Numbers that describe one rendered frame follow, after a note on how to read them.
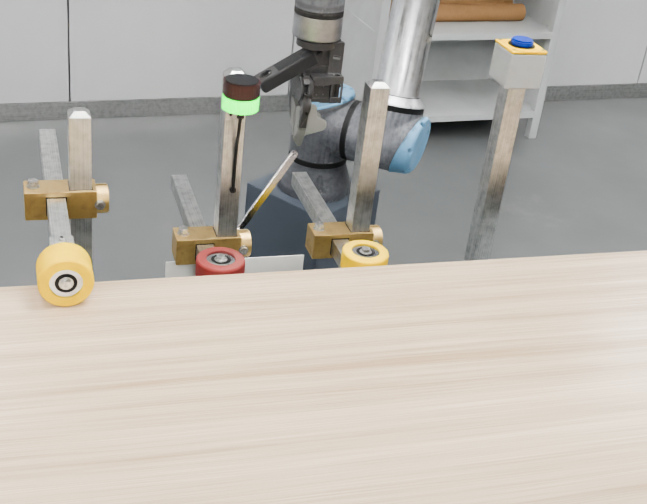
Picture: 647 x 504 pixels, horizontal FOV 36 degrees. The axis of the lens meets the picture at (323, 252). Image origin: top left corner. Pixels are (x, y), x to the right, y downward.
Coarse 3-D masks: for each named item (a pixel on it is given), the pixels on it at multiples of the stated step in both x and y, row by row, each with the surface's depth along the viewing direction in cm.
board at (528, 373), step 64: (576, 256) 176; (640, 256) 179; (0, 320) 140; (64, 320) 142; (128, 320) 144; (192, 320) 145; (256, 320) 147; (320, 320) 149; (384, 320) 151; (448, 320) 153; (512, 320) 155; (576, 320) 157; (640, 320) 159; (0, 384) 128; (64, 384) 129; (128, 384) 131; (192, 384) 132; (256, 384) 134; (320, 384) 135; (384, 384) 137; (448, 384) 138; (512, 384) 140; (576, 384) 142; (640, 384) 143; (0, 448) 118; (64, 448) 119; (128, 448) 120; (192, 448) 121; (256, 448) 122; (320, 448) 124; (384, 448) 125; (448, 448) 126; (512, 448) 128; (576, 448) 129; (640, 448) 130
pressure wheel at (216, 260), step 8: (208, 248) 163; (216, 248) 163; (224, 248) 164; (200, 256) 160; (208, 256) 161; (216, 256) 161; (224, 256) 160; (232, 256) 162; (240, 256) 162; (200, 264) 159; (208, 264) 159; (216, 264) 159; (224, 264) 160; (232, 264) 159; (240, 264) 160; (200, 272) 159; (208, 272) 158; (216, 272) 157; (224, 272) 158; (232, 272) 158; (240, 272) 160
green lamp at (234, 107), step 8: (224, 96) 158; (224, 104) 158; (232, 104) 157; (240, 104) 156; (248, 104) 157; (256, 104) 158; (232, 112) 157; (240, 112) 157; (248, 112) 158; (256, 112) 159
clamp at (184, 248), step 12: (192, 228) 176; (204, 228) 176; (180, 240) 172; (192, 240) 172; (204, 240) 173; (216, 240) 174; (228, 240) 174; (240, 240) 175; (180, 252) 173; (192, 252) 174; (240, 252) 176; (180, 264) 174
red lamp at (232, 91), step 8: (224, 80) 157; (224, 88) 157; (232, 88) 155; (240, 88) 155; (248, 88) 155; (256, 88) 156; (232, 96) 156; (240, 96) 156; (248, 96) 156; (256, 96) 157
